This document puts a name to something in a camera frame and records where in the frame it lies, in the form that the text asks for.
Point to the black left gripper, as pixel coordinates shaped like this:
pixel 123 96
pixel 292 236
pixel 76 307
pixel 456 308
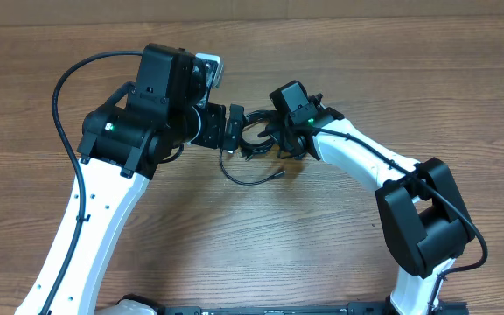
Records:
pixel 213 136

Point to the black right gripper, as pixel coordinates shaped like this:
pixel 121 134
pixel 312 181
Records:
pixel 299 153

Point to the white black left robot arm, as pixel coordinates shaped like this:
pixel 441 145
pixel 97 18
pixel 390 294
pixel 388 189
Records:
pixel 143 124

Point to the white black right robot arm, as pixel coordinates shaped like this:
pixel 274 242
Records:
pixel 424 220

